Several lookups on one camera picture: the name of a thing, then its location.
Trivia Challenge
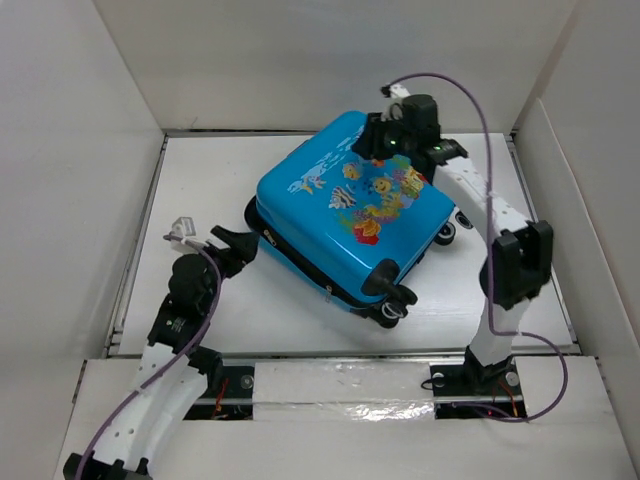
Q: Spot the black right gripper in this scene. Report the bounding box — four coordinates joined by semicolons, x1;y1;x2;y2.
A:
350;110;416;161

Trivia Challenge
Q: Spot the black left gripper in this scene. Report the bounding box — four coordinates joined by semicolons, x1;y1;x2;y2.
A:
190;227;258;311

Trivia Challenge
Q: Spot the blue hard-shell suitcase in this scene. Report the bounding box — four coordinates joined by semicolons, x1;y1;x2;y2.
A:
244;111;456;329

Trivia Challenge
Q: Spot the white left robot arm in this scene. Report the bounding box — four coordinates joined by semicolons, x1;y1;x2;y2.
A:
63;226;260;479

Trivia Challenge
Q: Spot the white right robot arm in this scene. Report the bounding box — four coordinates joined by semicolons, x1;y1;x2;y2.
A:
352;85;554;393

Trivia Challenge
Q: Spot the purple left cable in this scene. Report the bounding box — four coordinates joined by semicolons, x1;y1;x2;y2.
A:
74;234;224;480

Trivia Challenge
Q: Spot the purple cable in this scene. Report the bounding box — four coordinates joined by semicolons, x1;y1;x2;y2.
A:
74;234;224;480
389;73;570;424

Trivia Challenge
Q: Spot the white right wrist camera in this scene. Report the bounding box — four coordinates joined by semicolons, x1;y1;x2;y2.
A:
380;83;410;121

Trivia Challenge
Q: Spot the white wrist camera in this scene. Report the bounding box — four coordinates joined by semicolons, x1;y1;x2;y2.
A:
166;216;197;243
380;83;410;121

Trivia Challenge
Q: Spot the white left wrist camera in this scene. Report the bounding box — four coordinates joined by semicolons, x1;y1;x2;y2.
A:
166;216;197;243

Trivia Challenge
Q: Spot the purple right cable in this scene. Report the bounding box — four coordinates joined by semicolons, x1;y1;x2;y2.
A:
389;73;570;424

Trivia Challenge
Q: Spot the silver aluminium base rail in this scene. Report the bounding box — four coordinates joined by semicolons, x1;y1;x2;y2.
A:
104;344;601;421

